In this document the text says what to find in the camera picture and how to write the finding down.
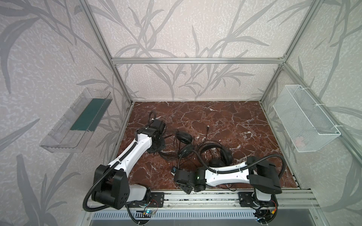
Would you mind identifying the clear plastic wall bin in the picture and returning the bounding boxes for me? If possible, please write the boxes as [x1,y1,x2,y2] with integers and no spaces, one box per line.
[40,88,113,153]

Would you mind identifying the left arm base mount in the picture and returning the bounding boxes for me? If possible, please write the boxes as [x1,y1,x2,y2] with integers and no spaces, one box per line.
[140,192,165,208]

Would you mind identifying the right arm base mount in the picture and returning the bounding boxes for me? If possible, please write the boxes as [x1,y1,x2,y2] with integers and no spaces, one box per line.
[238,190,278,210]

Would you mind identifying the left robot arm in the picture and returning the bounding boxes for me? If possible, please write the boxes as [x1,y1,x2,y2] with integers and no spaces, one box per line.
[83,111,166,212]

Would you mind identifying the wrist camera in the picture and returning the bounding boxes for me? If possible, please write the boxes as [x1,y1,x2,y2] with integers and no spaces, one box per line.
[171,166,178,175]
[150,119,166,134]

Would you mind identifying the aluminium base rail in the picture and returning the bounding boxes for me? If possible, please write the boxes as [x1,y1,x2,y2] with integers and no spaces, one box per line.
[149,189,321,210]

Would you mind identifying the white wire mesh basket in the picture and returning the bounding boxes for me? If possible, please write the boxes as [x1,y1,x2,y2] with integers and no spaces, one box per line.
[273,85,341,153]

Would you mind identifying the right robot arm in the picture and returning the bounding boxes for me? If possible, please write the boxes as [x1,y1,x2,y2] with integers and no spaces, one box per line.
[171,154,287,202]

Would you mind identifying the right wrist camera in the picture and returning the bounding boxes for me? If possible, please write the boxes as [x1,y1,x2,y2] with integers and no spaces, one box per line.
[171,166,178,175]

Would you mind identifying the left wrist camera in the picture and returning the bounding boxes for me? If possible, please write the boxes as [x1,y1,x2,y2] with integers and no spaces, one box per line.
[150,119,166,134]

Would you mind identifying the black headphones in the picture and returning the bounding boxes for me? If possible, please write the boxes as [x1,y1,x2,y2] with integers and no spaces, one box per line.
[156,125,210,162]
[178,139,235,190]

